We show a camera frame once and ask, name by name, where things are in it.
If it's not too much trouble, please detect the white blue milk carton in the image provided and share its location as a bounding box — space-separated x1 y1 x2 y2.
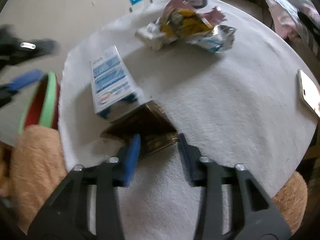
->
89 46 145 122

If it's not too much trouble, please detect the brown chocolate wrapper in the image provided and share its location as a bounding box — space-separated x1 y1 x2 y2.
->
100 101 178 159

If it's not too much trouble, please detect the silver wrapper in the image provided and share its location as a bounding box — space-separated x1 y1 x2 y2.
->
135 0 236 53

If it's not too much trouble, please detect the green rimmed red trash bin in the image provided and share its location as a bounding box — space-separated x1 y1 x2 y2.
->
18 72 60 134

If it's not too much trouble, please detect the tan plush towel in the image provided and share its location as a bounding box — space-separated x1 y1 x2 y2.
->
1 125 67 233

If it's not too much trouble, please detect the white table cloth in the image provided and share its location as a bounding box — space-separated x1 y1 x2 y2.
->
57 0 320 240

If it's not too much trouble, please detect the white smartphone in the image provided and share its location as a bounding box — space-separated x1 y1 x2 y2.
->
297 69 320 118

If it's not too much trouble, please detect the bed with plaid sheet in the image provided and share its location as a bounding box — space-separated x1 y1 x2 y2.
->
265 0 319 59

